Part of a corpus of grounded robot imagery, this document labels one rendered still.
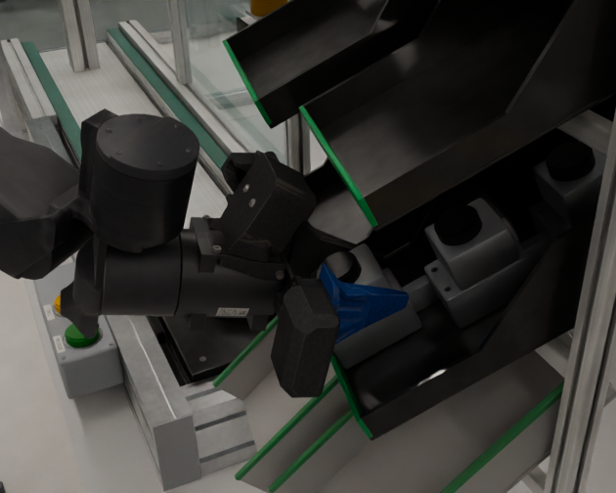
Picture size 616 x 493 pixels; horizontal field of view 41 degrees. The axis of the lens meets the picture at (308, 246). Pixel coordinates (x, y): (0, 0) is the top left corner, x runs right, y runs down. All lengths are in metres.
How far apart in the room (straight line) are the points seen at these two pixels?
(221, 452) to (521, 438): 0.46
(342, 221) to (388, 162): 0.22
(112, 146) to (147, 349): 0.56
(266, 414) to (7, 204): 0.39
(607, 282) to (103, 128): 0.30
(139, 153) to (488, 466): 0.32
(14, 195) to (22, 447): 0.58
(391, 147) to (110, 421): 0.66
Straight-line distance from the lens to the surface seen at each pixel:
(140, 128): 0.48
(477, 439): 0.66
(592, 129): 0.48
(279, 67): 0.64
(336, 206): 0.72
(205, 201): 1.37
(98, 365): 1.02
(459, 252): 0.54
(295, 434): 0.74
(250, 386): 0.86
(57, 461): 1.04
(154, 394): 0.94
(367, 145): 0.51
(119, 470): 1.01
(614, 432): 1.07
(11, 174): 0.55
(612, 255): 0.49
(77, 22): 1.98
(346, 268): 0.55
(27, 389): 1.14
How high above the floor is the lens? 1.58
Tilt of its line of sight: 33 degrees down
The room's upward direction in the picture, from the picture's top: 2 degrees counter-clockwise
